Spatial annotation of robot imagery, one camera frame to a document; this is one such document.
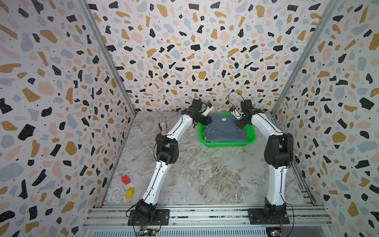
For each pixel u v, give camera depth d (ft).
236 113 3.02
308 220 2.45
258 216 2.43
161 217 2.41
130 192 2.66
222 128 3.29
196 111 2.75
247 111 2.50
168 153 2.18
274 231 2.34
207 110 3.05
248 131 3.48
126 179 2.71
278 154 1.95
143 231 2.35
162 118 2.73
